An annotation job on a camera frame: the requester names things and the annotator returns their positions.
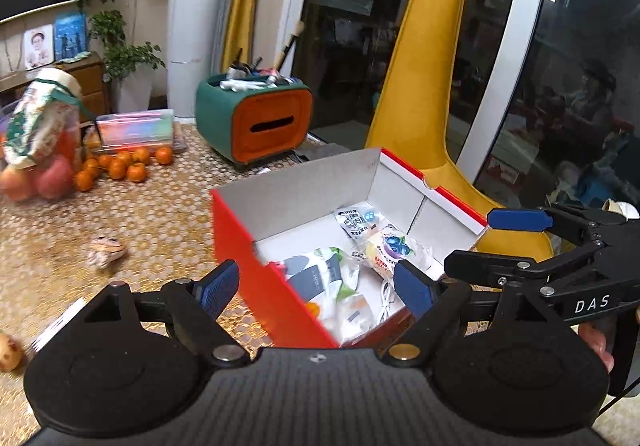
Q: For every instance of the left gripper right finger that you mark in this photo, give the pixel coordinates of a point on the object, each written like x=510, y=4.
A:
x=441, y=309

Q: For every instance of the person right hand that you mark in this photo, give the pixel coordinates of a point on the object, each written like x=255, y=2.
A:
x=597, y=342

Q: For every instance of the silver foil pouch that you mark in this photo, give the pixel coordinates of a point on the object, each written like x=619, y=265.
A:
x=54, y=328

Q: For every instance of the blue book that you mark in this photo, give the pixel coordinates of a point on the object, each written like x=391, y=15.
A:
x=70, y=35

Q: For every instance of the yellow curtain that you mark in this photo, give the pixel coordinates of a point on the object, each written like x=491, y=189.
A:
x=245, y=1

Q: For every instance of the white green plastic bag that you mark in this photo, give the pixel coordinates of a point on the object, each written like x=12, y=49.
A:
x=327, y=281

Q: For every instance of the blue white wipes packet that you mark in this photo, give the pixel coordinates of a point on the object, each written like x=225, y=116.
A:
x=358, y=221

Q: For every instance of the pastel plastic box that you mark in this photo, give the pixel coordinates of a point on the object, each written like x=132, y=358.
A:
x=129, y=131

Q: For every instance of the green orange tissue box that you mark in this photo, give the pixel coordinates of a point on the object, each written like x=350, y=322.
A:
x=250, y=119

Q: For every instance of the bun snack pack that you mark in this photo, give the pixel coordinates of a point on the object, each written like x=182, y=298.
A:
x=386, y=246

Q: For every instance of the green potted plant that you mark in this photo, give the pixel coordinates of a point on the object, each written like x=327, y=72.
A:
x=128, y=66

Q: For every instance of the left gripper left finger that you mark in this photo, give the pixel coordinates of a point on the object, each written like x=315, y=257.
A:
x=189, y=310

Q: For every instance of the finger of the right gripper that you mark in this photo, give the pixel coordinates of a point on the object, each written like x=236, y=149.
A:
x=573, y=223
x=505, y=268

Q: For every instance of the small striped snack pack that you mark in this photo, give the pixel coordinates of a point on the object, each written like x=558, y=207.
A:
x=104, y=251

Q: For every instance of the portrait photo card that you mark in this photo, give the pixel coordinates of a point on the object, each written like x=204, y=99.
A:
x=38, y=46

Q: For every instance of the bag of apples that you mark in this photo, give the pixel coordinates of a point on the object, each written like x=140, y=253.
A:
x=50, y=181

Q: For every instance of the mandarin orange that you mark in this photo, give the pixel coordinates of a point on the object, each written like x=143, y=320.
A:
x=84, y=181
x=140, y=156
x=117, y=169
x=104, y=161
x=136, y=172
x=164, y=155

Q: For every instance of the yellow pig toy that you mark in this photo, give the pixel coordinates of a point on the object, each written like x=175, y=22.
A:
x=11, y=353

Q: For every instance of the red white cardboard box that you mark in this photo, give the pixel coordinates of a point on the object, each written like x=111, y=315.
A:
x=261, y=221

